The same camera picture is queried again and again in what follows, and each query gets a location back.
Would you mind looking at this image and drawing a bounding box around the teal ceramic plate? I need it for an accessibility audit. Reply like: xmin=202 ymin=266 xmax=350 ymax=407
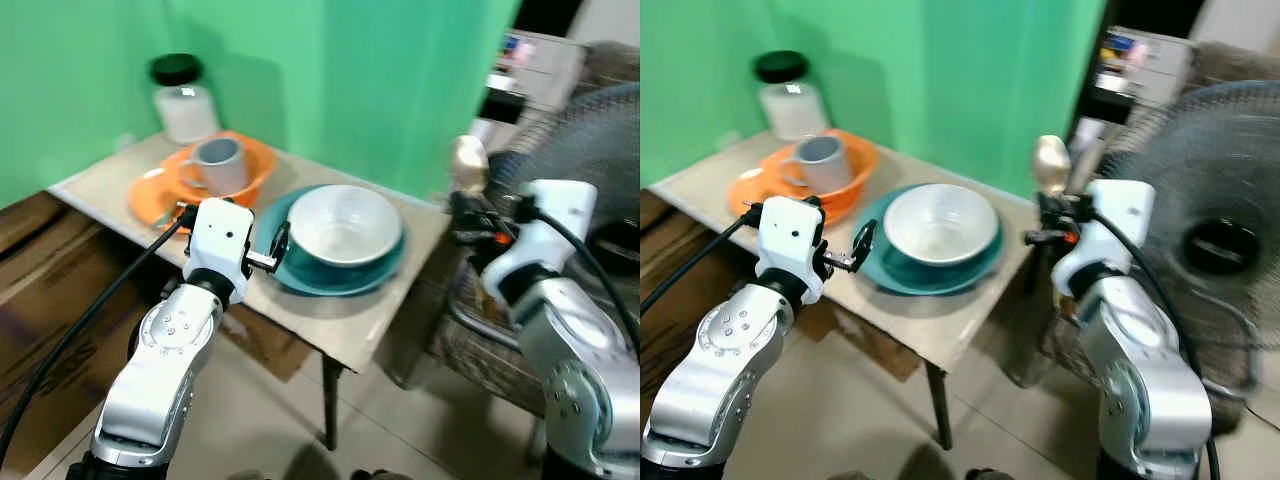
xmin=852 ymin=182 xmax=1005 ymax=297
xmin=254 ymin=184 xmax=409 ymax=297

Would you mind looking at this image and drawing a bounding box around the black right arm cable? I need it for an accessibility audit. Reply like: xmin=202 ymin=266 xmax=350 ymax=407
xmin=1075 ymin=195 xmax=1223 ymax=480
xmin=515 ymin=195 xmax=641 ymax=353

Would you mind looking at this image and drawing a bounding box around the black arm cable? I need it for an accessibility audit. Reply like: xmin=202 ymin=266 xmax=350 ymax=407
xmin=515 ymin=195 xmax=641 ymax=353
xmin=1075 ymin=195 xmax=1223 ymax=480
xmin=640 ymin=203 xmax=766 ymax=319
xmin=0 ymin=205 xmax=199 ymax=466

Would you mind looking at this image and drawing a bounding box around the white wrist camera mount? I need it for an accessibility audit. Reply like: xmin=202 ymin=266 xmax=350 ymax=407
xmin=483 ymin=180 xmax=599 ymax=303
xmin=755 ymin=195 xmax=831 ymax=306
xmin=183 ymin=198 xmax=257 ymax=303
xmin=1050 ymin=180 xmax=1157 ymax=301

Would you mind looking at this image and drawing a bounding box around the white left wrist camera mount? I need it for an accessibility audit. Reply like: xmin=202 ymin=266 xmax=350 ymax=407
xmin=755 ymin=195 xmax=831 ymax=306
xmin=183 ymin=198 xmax=257 ymax=303

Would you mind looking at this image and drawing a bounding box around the grey electric fan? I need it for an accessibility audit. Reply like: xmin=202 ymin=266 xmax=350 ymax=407
xmin=1093 ymin=80 xmax=1280 ymax=406
xmin=487 ymin=83 xmax=641 ymax=301

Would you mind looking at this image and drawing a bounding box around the brown cardboard box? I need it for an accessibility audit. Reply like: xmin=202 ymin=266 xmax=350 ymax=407
xmin=218 ymin=298 xmax=313 ymax=384
xmin=795 ymin=298 xmax=923 ymax=384

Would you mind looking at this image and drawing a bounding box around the grey ceramic mug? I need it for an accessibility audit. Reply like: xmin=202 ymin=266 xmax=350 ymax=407
xmin=781 ymin=135 xmax=854 ymax=197
xmin=179 ymin=137 xmax=252 ymax=199

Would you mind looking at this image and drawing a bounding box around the green backdrop cloth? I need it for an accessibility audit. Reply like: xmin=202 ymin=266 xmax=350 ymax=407
xmin=640 ymin=0 xmax=1111 ymax=201
xmin=0 ymin=0 xmax=523 ymax=209

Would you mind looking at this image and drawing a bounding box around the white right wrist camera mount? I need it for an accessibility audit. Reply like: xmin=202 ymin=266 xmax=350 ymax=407
xmin=483 ymin=180 xmax=599 ymax=303
xmin=1050 ymin=180 xmax=1157 ymax=301

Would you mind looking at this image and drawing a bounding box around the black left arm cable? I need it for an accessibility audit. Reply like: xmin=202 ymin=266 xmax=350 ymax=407
xmin=0 ymin=205 xmax=199 ymax=466
xmin=640 ymin=203 xmax=766 ymax=319

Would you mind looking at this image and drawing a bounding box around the white ceramic bowl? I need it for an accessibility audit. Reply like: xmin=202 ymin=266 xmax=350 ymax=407
xmin=883 ymin=182 xmax=1000 ymax=267
xmin=287 ymin=184 xmax=404 ymax=269

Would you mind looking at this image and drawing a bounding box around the beige table with black legs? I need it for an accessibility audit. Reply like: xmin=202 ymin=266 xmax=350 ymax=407
xmin=647 ymin=128 xmax=1043 ymax=452
xmin=48 ymin=130 xmax=453 ymax=452

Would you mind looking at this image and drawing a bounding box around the glass jar with black lid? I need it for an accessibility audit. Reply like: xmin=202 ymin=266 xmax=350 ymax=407
xmin=150 ymin=53 xmax=222 ymax=145
xmin=754 ymin=50 xmax=831 ymax=142

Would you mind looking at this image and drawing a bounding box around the gold metal spoon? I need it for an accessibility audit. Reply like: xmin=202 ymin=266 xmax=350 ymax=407
xmin=1032 ymin=135 xmax=1072 ymax=198
xmin=450 ymin=135 xmax=491 ymax=198

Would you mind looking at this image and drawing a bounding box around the grey plastic drawer unit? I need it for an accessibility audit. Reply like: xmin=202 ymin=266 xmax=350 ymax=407
xmin=480 ymin=28 xmax=588 ymax=126
xmin=1078 ymin=25 xmax=1196 ymax=126

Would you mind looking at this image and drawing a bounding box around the dark wooden cabinet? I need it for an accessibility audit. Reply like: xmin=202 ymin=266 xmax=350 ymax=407
xmin=0 ymin=190 xmax=173 ymax=476
xmin=640 ymin=188 xmax=746 ymax=401

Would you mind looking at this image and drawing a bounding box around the orange plastic plate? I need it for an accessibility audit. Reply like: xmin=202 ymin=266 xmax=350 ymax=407
xmin=127 ymin=130 xmax=278 ymax=228
xmin=727 ymin=128 xmax=881 ymax=227

